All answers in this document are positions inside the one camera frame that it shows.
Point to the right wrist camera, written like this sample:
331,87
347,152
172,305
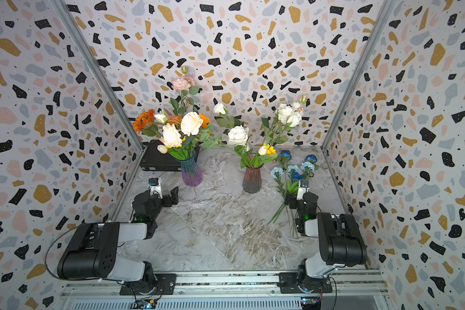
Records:
303,188

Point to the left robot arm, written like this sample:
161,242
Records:
92,252

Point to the cream rose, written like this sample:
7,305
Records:
171,137
191,124

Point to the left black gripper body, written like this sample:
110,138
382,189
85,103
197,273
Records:
166,203

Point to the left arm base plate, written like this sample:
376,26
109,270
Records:
156,285

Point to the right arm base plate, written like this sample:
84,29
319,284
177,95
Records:
292,283

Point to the white tulip bud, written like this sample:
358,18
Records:
263,150

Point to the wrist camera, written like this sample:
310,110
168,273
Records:
154,187
303,188

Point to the orange carnation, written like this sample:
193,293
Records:
175,120

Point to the orange rose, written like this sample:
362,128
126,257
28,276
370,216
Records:
205,121

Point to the pink carnation sprig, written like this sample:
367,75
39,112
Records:
186,89

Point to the cream rose right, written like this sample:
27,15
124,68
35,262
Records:
191,124

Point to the small yellow flower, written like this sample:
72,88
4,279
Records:
270,150

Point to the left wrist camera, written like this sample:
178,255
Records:
154,187

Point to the white rose cluster sprig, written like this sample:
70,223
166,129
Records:
286,118

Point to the purple glass vase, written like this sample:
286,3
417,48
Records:
191,173

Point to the black box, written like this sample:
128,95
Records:
154,160

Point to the cream rose left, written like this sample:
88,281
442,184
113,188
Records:
171,137

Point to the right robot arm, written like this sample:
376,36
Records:
340,245

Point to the orange sunflower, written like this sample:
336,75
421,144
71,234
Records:
144,120

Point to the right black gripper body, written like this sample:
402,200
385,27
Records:
294,203

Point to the white rose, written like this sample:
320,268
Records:
238,135

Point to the aluminium rail frame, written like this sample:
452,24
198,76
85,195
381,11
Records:
346,288

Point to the dark red glass vase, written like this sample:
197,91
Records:
252,181

